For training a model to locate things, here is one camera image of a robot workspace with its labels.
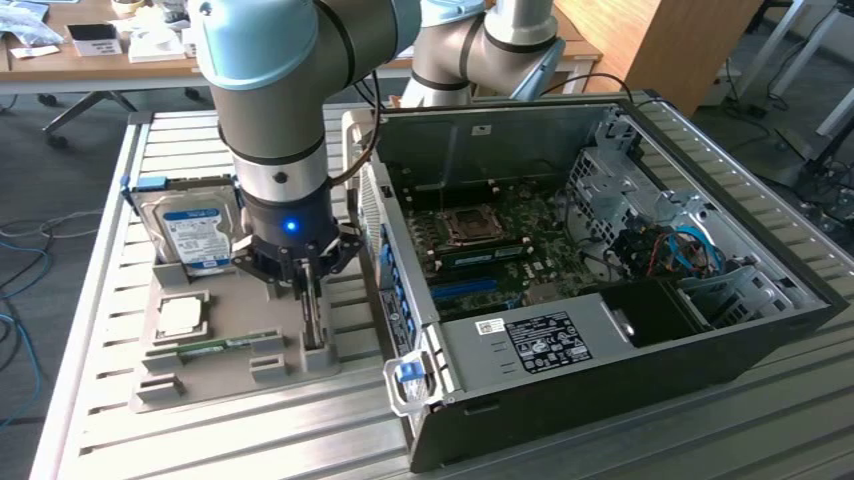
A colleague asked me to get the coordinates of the hard disk with blue label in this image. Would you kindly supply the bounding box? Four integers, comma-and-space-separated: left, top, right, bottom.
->
126, 179, 250, 276

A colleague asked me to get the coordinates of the black cable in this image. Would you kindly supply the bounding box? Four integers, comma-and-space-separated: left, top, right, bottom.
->
533, 73, 663, 109

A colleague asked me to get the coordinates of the black PC case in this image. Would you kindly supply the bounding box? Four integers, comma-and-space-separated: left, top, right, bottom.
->
340, 97, 850, 474

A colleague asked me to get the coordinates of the black chair base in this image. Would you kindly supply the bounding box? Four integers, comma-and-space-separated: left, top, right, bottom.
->
39, 89, 206, 149

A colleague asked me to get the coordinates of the graphics card with black shroud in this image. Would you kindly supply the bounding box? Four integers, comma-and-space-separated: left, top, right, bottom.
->
296, 272, 332, 354

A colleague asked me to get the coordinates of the blue wire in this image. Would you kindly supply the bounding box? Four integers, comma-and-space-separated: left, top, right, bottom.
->
666, 224, 727, 277

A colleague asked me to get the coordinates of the silver disk bay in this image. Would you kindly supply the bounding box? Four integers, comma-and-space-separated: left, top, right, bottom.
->
673, 262, 813, 331

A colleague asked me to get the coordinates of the blue disk carrier bracket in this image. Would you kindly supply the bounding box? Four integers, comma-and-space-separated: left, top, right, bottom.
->
116, 172, 242, 221

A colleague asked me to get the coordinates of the green RAM stick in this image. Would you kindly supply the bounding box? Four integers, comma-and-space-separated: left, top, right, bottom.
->
144, 329, 279, 359

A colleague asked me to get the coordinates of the clear plastic bag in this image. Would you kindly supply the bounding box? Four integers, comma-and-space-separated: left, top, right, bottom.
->
0, 2, 66, 46

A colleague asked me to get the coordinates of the silver power supply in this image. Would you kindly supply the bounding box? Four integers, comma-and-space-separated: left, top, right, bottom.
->
426, 292, 635, 401

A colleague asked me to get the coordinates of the blue expansion slot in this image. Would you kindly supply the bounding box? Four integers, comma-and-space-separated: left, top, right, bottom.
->
430, 277, 499, 301

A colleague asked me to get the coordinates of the white paper tag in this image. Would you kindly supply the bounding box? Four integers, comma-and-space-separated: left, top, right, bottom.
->
8, 44, 62, 60

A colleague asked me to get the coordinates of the grey parts rack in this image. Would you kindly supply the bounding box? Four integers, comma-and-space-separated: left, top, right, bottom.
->
126, 249, 343, 415

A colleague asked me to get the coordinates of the blue floor cable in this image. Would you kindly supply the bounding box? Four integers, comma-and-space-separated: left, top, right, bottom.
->
0, 239, 52, 429

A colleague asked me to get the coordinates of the white box with black top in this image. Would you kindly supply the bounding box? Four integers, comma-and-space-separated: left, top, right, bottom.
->
66, 22, 124, 57

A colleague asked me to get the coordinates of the green motherboard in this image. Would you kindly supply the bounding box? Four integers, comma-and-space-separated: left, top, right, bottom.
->
399, 179, 602, 321

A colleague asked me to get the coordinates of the silver CPU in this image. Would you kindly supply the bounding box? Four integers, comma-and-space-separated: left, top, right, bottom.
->
154, 299, 206, 339

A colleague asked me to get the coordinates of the white table frame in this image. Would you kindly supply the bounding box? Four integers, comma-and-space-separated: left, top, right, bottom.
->
733, 0, 854, 136

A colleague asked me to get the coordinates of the CPU socket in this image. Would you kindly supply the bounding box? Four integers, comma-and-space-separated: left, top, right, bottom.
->
434, 204, 503, 247

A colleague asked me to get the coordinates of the dark robot cable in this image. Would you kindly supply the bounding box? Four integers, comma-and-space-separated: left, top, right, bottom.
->
330, 69, 392, 194

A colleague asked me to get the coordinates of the grey floor cable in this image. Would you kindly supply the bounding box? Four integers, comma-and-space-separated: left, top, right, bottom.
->
0, 208, 103, 241

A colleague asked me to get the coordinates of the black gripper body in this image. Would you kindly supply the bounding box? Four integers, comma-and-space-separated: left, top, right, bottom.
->
240, 185, 343, 291

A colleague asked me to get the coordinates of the silver drive cage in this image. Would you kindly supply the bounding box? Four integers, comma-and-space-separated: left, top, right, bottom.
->
566, 144, 675, 241

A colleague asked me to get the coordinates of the white box with round holder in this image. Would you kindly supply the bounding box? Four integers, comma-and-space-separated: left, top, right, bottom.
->
126, 27, 188, 64

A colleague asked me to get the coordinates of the wooden desk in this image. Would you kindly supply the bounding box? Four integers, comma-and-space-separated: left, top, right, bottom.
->
0, 0, 602, 96

